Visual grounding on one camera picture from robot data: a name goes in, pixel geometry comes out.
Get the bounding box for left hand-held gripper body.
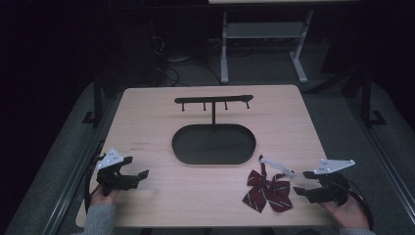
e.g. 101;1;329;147
95;147;140;198

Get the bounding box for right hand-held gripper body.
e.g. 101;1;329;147
312;158;357;208

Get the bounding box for dark red striped bow tie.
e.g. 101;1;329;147
241;154;298;214

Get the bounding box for black hook rack with tray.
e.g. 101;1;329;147
171;94;257;166

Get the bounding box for person's left hand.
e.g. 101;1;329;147
89;187;120;207

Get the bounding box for person's right hand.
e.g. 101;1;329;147
320;193;372;230

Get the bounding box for black metal stand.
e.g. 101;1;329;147
359;64;389;129
81;71;106;129

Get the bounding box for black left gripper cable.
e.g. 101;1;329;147
83;140;107;215

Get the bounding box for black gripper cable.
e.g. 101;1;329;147
83;140;107;215
339;180;376;230

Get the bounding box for aluminium frame rail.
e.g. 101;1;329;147
345;96;415;218
40;94;119;235

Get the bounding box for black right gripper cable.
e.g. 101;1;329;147
339;180;376;230

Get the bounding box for black floor cables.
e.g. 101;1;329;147
148;16;223;88

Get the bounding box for white metal desk frame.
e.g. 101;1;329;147
207;0;361;84

